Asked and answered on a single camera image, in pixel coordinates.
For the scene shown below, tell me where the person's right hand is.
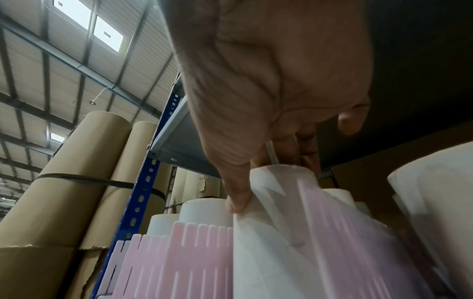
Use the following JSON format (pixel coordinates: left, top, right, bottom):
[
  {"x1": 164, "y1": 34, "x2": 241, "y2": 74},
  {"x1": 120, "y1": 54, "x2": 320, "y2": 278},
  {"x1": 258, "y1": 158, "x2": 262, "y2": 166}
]
[{"x1": 158, "y1": 0, "x2": 373, "y2": 215}]

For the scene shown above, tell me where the brown cardboard box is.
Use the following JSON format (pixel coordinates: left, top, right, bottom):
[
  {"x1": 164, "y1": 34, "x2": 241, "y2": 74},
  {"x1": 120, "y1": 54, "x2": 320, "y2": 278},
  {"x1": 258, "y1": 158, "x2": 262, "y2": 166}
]
[{"x1": 330, "y1": 121, "x2": 473, "y2": 229}]

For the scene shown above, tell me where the stack of large brown rolls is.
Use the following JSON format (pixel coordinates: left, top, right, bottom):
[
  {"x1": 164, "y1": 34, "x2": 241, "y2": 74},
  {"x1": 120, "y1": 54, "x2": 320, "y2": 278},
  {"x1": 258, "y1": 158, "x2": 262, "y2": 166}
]
[{"x1": 0, "y1": 110, "x2": 223, "y2": 299}]

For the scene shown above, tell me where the blue perforated rack post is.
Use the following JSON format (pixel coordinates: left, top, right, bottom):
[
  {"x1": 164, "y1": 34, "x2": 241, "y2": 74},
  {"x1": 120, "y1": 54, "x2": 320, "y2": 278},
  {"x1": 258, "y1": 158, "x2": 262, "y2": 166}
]
[{"x1": 94, "y1": 72, "x2": 183, "y2": 299}]

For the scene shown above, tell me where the black strap band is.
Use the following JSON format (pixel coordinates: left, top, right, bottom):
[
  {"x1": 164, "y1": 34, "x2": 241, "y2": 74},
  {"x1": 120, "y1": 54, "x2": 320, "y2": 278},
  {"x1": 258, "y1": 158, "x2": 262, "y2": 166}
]
[{"x1": 34, "y1": 173, "x2": 167, "y2": 199}]

